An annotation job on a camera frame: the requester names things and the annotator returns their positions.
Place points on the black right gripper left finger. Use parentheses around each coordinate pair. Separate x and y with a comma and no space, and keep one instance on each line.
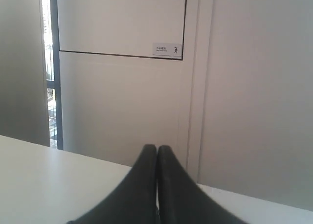
(133,201)

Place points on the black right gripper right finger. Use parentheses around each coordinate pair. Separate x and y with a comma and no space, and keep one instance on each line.
(181,201)

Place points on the white warning sign label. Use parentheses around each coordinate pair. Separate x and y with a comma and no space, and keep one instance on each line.
(167,50)

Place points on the white upper cabinet door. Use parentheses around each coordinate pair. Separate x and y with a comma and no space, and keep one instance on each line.
(120,27)

